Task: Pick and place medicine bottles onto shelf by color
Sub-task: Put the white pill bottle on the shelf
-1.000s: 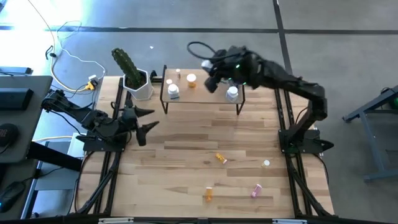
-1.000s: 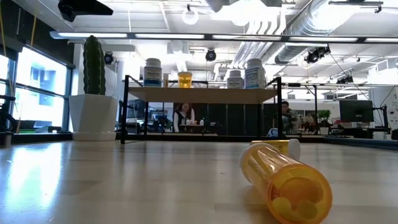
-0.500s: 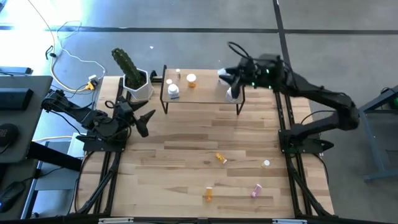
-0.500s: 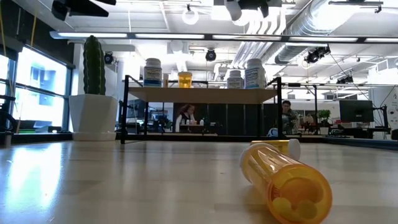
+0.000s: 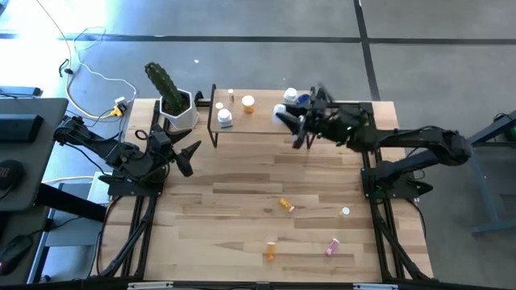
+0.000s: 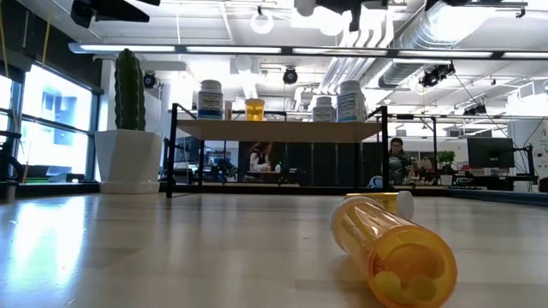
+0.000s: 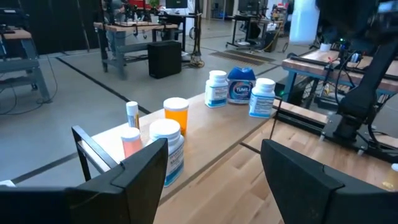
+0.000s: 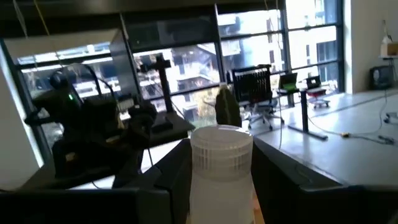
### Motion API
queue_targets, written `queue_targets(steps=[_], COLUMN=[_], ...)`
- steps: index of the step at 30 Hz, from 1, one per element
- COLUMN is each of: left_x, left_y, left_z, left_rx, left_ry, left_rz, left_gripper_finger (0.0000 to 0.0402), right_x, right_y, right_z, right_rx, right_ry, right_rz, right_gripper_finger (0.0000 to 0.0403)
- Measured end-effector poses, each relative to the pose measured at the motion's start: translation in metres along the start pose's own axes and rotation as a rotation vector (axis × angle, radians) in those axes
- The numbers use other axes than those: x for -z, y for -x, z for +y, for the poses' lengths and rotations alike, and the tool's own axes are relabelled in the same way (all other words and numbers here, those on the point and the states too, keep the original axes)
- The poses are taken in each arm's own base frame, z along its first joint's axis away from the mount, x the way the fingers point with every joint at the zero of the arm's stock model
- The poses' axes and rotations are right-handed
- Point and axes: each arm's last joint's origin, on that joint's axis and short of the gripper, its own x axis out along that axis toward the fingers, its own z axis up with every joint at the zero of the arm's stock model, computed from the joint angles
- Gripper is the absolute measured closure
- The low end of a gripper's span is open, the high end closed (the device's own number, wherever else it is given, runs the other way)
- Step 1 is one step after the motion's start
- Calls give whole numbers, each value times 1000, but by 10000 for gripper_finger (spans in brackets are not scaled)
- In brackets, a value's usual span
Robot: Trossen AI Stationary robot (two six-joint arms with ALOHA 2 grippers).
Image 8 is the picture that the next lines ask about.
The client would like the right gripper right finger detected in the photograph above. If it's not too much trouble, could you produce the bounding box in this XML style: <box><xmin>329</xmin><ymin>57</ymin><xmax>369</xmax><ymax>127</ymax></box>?
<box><xmin>253</xmin><ymin>140</ymin><xmax>398</xmax><ymax>224</ymax></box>

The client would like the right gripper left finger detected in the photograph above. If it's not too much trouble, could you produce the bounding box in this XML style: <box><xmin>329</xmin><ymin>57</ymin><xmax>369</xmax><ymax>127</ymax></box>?
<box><xmin>0</xmin><ymin>139</ymin><xmax>192</xmax><ymax>224</ymax></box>

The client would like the white bottle ribbed cap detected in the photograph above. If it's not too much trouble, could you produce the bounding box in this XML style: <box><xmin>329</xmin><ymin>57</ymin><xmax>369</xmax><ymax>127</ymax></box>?
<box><xmin>188</xmin><ymin>124</ymin><xmax>255</xmax><ymax>224</ymax></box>

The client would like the red wheeled cart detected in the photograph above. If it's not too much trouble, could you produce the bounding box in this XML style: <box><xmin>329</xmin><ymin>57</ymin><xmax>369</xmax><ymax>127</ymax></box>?
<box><xmin>306</xmin><ymin>75</ymin><xmax>332</xmax><ymax>110</ymax></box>

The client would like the dark grey desk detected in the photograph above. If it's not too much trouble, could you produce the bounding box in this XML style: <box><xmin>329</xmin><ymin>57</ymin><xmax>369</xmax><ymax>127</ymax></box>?
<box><xmin>146</xmin><ymin>111</ymin><xmax>196</xmax><ymax>147</ymax></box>

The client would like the laptop with green screen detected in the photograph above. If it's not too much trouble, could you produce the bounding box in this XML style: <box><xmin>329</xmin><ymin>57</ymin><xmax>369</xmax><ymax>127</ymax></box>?
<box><xmin>277</xmin><ymin>72</ymin><xmax>299</xmax><ymax>94</ymax></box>

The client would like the tall green cactus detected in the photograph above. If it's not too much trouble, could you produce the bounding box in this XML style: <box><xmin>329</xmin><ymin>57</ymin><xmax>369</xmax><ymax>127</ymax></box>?
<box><xmin>214</xmin><ymin>83</ymin><xmax>243</xmax><ymax>128</ymax></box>

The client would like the black mesh office chair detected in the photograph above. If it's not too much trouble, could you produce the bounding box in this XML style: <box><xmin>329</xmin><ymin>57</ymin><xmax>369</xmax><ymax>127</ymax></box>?
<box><xmin>231</xmin><ymin>64</ymin><xmax>285</xmax><ymax>131</ymax></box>

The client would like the black stand with crossbar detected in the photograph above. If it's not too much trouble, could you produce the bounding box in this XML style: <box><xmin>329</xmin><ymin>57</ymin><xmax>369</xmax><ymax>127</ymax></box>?
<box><xmin>139</xmin><ymin>52</ymin><xmax>175</xmax><ymax>131</ymax></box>

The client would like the black speaker box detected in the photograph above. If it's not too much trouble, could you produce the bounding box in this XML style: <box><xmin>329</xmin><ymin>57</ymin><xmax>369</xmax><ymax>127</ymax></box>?
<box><xmin>369</xmin><ymin>65</ymin><xmax>395</xmax><ymax>91</ymax></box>

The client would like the cardboard box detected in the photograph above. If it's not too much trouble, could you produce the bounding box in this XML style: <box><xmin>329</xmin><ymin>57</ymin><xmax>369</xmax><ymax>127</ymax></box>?
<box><xmin>379</xmin><ymin>42</ymin><xmax>398</xmax><ymax>57</ymax></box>

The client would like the black cable clip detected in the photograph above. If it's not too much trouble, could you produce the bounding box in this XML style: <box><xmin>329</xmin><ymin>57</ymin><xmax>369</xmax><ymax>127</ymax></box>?
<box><xmin>377</xmin><ymin>135</ymin><xmax>396</xmax><ymax>146</ymax></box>

